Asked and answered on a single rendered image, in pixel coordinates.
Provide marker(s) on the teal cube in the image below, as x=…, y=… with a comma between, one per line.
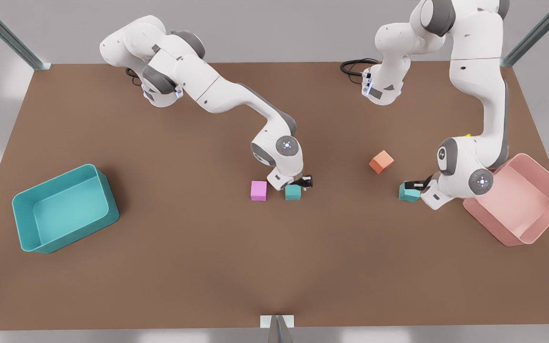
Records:
x=409, y=192
x=292, y=192

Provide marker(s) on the silver frame post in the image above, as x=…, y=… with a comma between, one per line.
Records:
x=534, y=33
x=7, y=35
x=278, y=328

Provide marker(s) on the orange cube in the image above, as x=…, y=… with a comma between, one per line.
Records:
x=381, y=161

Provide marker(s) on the teal plastic bin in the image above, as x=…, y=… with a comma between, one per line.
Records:
x=65, y=209

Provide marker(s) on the pink plastic bin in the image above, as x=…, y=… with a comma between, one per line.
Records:
x=522, y=200

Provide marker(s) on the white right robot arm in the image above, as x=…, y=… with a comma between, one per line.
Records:
x=217, y=90

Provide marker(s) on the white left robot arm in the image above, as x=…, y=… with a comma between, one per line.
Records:
x=474, y=85

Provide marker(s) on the pink cube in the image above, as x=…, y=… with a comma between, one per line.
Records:
x=259, y=190

